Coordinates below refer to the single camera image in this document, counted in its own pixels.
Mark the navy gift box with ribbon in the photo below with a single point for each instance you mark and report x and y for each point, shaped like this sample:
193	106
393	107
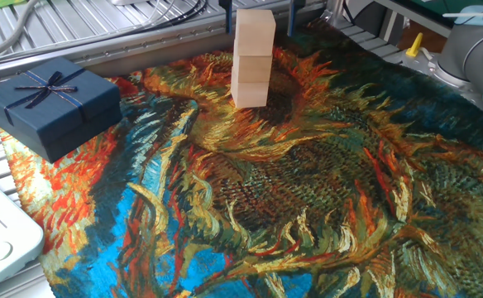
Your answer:
51	107

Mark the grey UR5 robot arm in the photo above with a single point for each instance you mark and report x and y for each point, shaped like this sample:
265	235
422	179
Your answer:
473	54

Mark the light wooden cube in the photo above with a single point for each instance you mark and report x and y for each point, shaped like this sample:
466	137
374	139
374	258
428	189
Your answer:
250	95
254	33
252	68

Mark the sunflower painting cloth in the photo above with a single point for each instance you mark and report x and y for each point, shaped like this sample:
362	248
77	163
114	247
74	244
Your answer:
307	207

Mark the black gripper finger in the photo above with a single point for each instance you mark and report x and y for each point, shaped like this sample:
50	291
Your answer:
293	12
227	12

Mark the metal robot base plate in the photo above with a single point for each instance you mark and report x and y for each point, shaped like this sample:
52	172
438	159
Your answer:
444	80

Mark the white plastic device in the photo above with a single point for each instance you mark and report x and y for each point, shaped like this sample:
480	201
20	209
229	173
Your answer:
1	232

